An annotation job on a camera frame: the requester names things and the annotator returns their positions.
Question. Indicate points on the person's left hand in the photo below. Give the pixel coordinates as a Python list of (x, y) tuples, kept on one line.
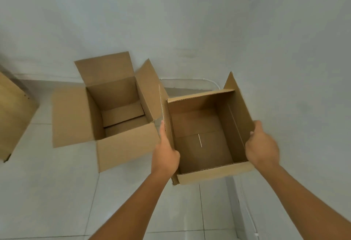
[(165, 154)]

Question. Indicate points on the person's right hand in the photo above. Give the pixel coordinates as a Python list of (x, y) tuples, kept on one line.
[(262, 146)]

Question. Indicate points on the person's right thumb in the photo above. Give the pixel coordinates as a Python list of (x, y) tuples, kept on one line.
[(257, 128)]

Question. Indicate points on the person's left thumb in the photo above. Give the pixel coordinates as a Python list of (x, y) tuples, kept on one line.
[(162, 131)]

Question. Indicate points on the cardboard box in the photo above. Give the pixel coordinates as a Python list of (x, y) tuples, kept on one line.
[(204, 135), (109, 110)]

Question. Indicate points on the person's left forearm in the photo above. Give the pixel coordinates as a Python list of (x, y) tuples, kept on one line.
[(131, 204)]

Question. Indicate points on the person's right forearm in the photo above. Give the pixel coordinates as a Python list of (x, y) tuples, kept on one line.
[(304, 201)]

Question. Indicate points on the wooden furniture panel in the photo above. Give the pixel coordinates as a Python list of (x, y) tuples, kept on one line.
[(13, 116)]

